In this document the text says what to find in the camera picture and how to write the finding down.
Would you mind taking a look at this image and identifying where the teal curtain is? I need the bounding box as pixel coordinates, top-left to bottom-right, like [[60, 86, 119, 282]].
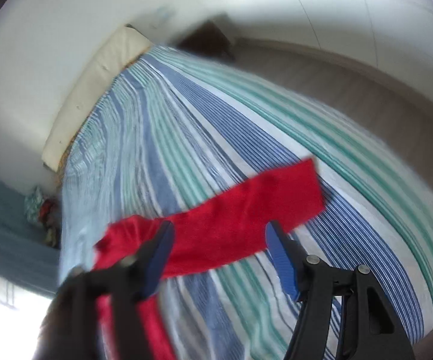
[[0, 182, 59, 297]]

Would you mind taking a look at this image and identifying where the red sweater with white rabbit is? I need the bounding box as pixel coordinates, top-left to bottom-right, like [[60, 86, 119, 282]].
[[94, 158, 325, 359]]

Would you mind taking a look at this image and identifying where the white wardrobe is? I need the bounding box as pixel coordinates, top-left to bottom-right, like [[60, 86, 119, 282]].
[[222, 0, 433, 83]]

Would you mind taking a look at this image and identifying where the pile of clothes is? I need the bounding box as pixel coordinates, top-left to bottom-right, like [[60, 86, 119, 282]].
[[23, 186, 62, 250]]

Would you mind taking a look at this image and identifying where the dark nightstand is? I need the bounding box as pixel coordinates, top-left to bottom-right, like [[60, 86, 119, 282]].
[[170, 12, 237, 62]]

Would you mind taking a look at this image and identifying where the cream padded headboard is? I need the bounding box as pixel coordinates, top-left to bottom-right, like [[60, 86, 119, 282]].
[[41, 26, 153, 172]]

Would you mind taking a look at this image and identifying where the blue green striped bedspread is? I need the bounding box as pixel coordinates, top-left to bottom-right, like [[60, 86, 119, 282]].
[[60, 46, 433, 343]]

